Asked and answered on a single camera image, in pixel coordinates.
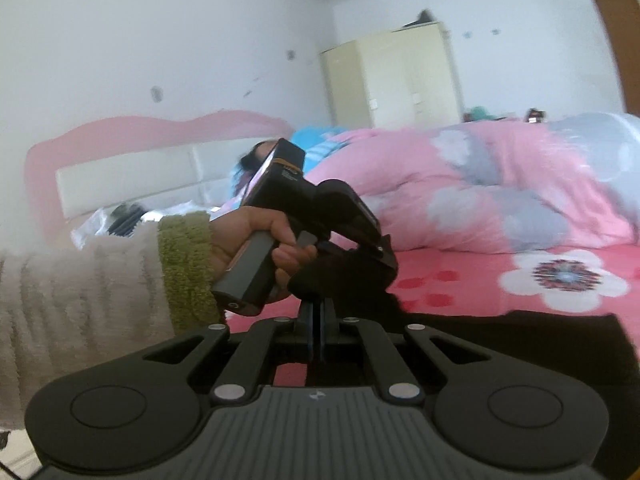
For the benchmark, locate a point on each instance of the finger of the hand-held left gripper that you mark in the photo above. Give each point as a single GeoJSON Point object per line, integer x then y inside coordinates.
{"type": "Point", "coordinates": [385, 255]}

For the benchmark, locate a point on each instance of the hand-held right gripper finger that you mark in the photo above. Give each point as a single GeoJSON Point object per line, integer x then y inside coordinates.
{"type": "Point", "coordinates": [325, 332]}
{"type": "Point", "coordinates": [312, 332]}

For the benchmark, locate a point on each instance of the black garment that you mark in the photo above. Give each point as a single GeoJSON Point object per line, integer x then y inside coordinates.
{"type": "Point", "coordinates": [500, 340]}

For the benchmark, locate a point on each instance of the person's left hand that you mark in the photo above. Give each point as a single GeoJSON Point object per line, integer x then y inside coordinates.
{"type": "Point", "coordinates": [250, 222]}

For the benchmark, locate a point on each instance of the blue printed pillow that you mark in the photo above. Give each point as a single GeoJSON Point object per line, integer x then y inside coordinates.
{"type": "Point", "coordinates": [310, 140]}

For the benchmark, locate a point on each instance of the pink grey floral quilt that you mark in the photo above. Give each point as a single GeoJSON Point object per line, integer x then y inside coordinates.
{"type": "Point", "coordinates": [425, 185]}

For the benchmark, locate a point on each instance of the pink floral bed blanket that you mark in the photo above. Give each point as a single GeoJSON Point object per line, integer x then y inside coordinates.
{"type": "Point", "coordinates": [475, 280]}

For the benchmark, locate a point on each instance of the cream wardrobe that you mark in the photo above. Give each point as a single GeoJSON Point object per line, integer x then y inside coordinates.
{"type": "Point", "coordinates": [390, 80]}

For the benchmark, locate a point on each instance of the teal cloth item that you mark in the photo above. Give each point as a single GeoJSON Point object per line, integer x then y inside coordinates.
{"type": "Point", "coordinates": [482, 114]}

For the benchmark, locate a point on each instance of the small dark item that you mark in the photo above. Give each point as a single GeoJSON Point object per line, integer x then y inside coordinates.
{"type": "Point", "coordinates": [535, 116]}

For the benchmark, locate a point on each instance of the white patterned cloth heap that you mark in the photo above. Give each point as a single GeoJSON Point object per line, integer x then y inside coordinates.
{"type": "Point", "coordinates": [125, 220]}

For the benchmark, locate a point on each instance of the pink white headboard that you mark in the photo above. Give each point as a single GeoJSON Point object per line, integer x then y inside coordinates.
{"type": "Point", "coordinates": [125, 170]}

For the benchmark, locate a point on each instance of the brown wooden door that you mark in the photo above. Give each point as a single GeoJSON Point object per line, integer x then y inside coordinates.
{"type": "Point", "coordinates": [620, 35]}

